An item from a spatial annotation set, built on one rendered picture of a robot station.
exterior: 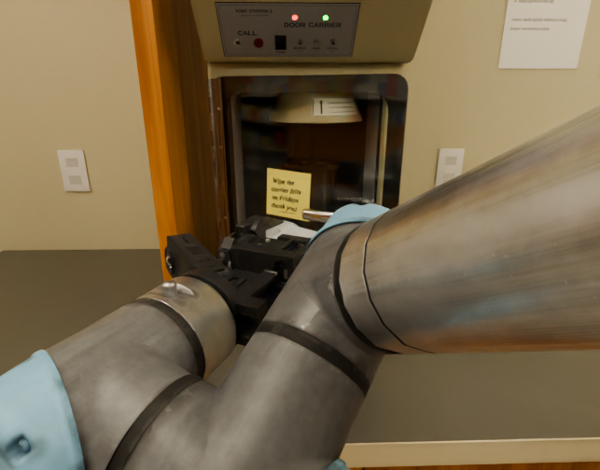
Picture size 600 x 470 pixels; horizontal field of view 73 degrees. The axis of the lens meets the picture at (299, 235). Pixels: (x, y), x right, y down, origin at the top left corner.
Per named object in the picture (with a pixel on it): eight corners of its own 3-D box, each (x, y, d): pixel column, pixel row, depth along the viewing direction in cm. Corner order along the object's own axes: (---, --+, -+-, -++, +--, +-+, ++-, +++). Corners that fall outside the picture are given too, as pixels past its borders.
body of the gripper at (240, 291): (318, 304, 41) (258, 374, 31) (246, 287, 45) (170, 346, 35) (319, 233, 39) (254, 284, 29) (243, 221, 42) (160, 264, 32)
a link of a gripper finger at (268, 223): (286, 247, 46) (244, 277, 39) (272, 245, 47) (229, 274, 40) (285, 208, 45) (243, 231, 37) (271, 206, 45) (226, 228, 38)
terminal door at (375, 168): (229, 300, 78) (214, 76, 64) (387, 339, 65) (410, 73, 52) (227, 302, 77) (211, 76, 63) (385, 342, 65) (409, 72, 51)
